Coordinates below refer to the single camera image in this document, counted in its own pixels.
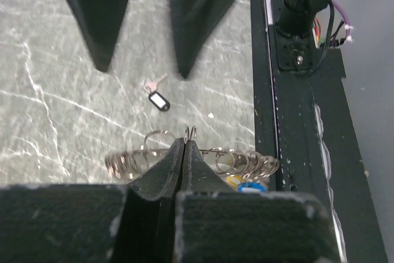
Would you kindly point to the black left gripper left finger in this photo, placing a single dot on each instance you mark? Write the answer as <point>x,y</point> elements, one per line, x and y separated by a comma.
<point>94,223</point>

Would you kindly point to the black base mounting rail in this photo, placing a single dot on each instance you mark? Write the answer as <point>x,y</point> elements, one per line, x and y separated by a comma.
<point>302,117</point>

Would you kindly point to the yellow key tag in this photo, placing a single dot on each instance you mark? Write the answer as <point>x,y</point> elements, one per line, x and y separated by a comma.
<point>234,181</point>

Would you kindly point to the round metal key ring plate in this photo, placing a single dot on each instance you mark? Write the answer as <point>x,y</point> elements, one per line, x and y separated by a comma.
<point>252,166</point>

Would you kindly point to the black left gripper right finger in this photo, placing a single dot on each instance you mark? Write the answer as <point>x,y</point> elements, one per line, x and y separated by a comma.
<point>228,226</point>

